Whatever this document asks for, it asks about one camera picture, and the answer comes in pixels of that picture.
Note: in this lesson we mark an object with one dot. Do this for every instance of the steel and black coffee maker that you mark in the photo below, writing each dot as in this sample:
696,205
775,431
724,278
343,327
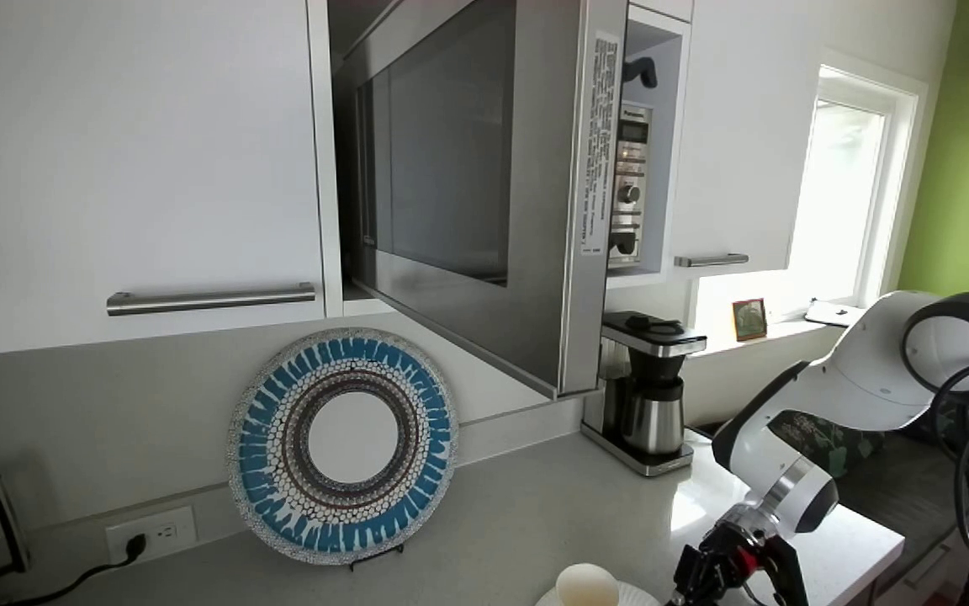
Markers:
646,392

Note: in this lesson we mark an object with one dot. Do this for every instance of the black microwave door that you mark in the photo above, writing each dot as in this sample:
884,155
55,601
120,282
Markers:
453,168

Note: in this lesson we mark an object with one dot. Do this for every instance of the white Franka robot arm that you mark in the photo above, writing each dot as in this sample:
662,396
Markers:
867,381

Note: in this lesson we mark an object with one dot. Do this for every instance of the dark floral pillow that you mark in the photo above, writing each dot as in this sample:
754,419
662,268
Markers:
843,447

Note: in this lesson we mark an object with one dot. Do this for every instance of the stainless steel microwave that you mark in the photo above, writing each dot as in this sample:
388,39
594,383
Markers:
631,168

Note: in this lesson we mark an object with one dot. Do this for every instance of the small dark picture frame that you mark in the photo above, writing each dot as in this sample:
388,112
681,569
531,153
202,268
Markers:
748,321

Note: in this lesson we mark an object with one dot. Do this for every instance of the white microwave cabinet niche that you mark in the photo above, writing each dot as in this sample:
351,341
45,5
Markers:
671,144

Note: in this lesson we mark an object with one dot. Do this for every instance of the white framed window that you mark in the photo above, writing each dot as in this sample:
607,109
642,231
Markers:
843,188

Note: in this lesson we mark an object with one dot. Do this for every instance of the blue patterned decorative plate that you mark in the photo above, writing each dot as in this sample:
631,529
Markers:
343,441

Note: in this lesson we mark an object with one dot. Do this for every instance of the white paper plate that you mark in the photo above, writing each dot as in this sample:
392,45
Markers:
635,593

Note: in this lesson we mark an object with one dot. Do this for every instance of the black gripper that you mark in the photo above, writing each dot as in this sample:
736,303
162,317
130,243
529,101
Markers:
732,561

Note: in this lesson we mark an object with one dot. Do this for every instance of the white wall outlet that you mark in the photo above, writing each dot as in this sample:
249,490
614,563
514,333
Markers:
167,529

